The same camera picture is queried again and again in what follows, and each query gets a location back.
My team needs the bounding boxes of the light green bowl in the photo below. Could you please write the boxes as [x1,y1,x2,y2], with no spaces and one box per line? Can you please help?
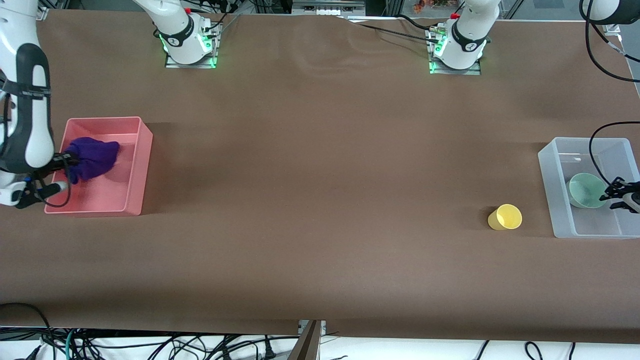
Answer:
[568,172,611,209]

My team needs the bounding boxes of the purple cloth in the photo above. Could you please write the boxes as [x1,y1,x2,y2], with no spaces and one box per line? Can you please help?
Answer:
[65,136,121,185]

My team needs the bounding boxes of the yellow plastic cup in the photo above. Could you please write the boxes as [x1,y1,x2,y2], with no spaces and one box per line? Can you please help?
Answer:
[487,203,523,231]

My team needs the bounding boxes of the translucent plastic bin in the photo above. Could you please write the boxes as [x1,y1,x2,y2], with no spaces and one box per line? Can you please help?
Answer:
[537,137,640,239]

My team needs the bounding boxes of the pink plastic bin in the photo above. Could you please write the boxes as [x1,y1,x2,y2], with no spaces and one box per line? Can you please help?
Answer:
[44,116,154,217]

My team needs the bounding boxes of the white power strip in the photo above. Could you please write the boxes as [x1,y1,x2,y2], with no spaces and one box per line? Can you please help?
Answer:
[291,0,367,17]

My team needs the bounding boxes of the black right camera mount bracket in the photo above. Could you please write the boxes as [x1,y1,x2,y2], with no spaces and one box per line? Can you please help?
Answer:
[14,183,63,209]

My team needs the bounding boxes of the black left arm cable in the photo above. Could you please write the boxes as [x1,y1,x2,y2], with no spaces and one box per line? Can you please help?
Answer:
[582,0,640,188]

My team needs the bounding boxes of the thick black floor cable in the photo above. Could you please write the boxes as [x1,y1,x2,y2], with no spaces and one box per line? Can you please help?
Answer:
[0,302,53,351]

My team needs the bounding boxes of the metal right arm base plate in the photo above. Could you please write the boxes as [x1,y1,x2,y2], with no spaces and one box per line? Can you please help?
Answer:
[164,22,222,69]

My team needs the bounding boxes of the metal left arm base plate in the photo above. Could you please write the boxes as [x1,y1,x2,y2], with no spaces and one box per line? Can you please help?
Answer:
[428,25,483,76]

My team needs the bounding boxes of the tangled black floor cables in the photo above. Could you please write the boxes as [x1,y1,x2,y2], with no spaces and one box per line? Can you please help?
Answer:
[25,327,301,360]

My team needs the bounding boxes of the short black table cable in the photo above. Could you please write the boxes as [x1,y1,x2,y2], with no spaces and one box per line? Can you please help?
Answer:
[397,14,441,32]

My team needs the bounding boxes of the long black table cable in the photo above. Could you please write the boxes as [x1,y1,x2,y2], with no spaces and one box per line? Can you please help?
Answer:
[345,17,441,45]

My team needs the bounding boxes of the metal table frame post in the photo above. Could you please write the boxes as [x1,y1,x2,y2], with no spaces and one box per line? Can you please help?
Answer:
[289,320,327,360]

